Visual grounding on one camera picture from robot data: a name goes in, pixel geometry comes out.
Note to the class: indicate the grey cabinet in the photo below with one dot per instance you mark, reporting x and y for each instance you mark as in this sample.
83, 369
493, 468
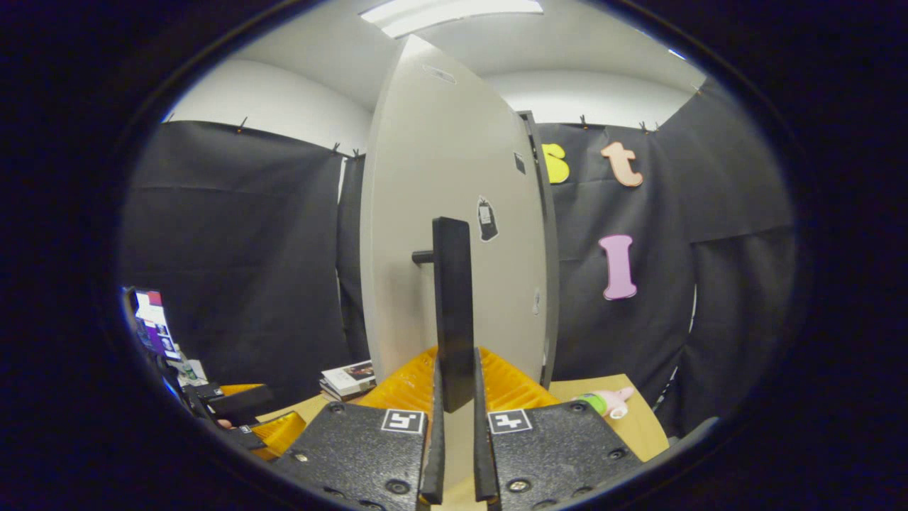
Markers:
550, 284

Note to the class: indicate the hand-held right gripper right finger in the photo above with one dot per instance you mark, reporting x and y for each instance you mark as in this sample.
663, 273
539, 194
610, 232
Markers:
484, 468

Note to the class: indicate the grey cabinet door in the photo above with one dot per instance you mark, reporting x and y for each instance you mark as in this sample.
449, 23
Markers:
411, 177

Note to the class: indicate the pink green plush toy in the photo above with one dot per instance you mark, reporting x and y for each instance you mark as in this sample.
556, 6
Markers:
603, 402

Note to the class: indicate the black backdrop cloth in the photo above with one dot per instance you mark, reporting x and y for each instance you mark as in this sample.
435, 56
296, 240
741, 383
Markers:
234, 248

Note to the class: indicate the ceiling light panel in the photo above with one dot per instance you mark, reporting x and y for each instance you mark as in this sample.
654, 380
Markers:
677, 54
454, 13

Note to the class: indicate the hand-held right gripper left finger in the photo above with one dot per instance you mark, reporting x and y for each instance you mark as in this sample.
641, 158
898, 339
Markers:
434, 468

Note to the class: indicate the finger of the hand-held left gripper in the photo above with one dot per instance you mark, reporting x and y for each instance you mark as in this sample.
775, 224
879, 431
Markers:
241, 389
280, 433

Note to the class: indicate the computer monitor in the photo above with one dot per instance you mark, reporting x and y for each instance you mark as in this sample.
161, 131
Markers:
156, 323

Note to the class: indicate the dark book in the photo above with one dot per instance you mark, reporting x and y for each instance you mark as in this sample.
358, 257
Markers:
340, 395

